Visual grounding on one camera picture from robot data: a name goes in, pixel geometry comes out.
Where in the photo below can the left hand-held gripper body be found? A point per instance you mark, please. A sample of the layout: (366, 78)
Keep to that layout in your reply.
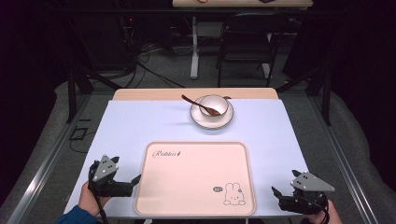
(106, 182)

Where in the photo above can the person's left hand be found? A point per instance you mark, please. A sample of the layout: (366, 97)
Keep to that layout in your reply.
(88, 200)

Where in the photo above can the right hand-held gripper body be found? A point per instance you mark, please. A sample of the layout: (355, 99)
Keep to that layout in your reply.
(306, 194)

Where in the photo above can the dark equipment rack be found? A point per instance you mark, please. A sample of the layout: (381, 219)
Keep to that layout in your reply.
(129, 40)

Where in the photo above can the white saucer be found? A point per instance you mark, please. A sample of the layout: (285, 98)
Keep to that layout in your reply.
(211, 122)

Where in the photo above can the pink rabbit-print tray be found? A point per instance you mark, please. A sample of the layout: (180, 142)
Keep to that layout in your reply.
(196, 180)

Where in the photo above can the white cup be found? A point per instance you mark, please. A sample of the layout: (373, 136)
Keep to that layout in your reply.
(214, 104)

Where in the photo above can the black metal stand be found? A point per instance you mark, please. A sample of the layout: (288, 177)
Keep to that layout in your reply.
(323, 90)
(73, 93)

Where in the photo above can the wooden table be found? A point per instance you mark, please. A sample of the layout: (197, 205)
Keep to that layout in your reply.
(149, 93)

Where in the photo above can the person's right hand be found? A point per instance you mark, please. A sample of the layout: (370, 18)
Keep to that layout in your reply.
(331, 216)

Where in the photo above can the white-legged background desk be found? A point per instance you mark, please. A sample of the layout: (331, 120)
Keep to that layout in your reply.
(194, 46)

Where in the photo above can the aluminium floor rail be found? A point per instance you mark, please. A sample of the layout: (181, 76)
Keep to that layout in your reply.
(345, 168)
(40, 174)

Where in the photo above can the light blue table mat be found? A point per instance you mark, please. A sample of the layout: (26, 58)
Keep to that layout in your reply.
(130, 130)

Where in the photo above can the black chair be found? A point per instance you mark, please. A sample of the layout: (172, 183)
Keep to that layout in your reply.
(246, 46)

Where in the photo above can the brown wooden spoon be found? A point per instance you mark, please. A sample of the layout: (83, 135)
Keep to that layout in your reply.
(199, 105)

